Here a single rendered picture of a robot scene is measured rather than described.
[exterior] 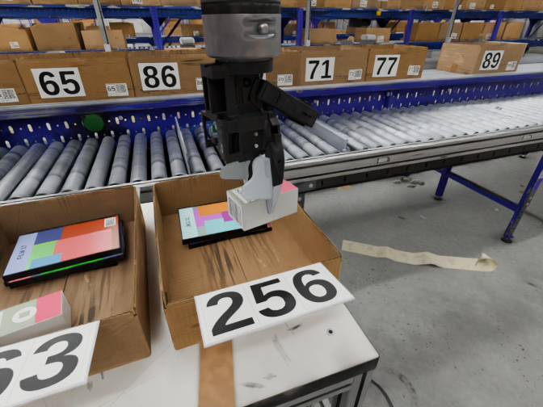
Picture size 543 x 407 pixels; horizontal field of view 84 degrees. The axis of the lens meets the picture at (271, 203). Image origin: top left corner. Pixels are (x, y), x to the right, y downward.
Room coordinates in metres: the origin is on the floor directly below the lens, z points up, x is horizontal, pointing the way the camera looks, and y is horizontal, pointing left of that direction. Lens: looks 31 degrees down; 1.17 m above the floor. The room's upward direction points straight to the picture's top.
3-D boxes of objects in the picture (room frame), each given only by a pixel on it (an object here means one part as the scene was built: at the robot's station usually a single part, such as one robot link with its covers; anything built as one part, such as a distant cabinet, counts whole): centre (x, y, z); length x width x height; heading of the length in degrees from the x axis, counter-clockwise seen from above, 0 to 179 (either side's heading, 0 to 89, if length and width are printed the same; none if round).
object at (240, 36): (0.40, 0.03, 1.16); 0.10 x 0.09 x 0.05; 32
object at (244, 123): (0.40, 0.04, 1.07); 0.09 x 0.08 x 0.12; 123
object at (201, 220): (0.59, 0.12, 0.78); 0.19 x 0.14 x 0.02; 109
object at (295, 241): (0.50, 0.08, 0.80); 0.38 x 0.28 x 0.10; 21
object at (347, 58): (1.84, -0.28, 0.96); 0.39 x 0.29 x 0.17; 109
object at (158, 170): (1.10, 0.44, 0.72); 0.52 x 0.05 x 0.05; 20
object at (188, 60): (1.58, 0.46, 0.96); 0.39 x 0.29 x 0.17; 110
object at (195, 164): (1.14, 0.32, 0.72); 0.52 x 0.05 x 0.05; 20
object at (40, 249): (0.48, 0.41, 0.79); 0.19 x 0.14 x 0.02; 115
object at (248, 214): (0.42, 0.01, 0.92); 0.10 x 0.06 x 0.05; 122
